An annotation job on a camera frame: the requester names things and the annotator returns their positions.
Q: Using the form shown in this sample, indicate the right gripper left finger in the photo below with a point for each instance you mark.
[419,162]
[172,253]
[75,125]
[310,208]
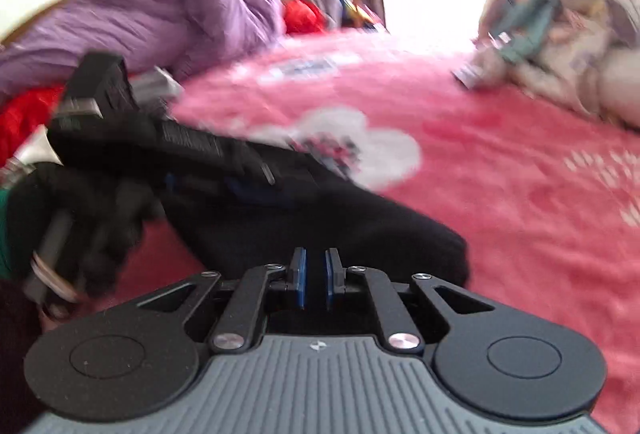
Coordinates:
[264,289]

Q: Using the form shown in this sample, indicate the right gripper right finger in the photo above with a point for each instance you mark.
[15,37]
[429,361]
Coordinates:
[394,327]

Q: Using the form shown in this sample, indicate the black garment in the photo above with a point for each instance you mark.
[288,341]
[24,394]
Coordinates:
[320,223]

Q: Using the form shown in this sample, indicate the red pillow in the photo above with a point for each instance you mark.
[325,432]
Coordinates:
[21,115]

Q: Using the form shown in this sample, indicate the folded grey sweater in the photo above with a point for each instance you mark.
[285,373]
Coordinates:
[154,90]

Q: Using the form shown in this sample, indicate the pink floral bed blanket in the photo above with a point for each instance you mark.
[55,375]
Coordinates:
[547,201]

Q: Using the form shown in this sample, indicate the wooden headboard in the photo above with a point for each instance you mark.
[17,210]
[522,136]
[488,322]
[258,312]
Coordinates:
[28,22]

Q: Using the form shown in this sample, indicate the purple duvet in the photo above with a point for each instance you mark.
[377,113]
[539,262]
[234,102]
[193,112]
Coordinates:
[185,37]

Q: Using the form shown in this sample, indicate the white floral pyjama garment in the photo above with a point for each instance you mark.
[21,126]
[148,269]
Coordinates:
[566,68]

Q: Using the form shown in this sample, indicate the cream pillow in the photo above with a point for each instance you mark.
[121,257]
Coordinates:
[619,87]

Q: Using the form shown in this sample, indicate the teal cartoon print garment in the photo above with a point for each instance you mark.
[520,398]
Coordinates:
[526,24]

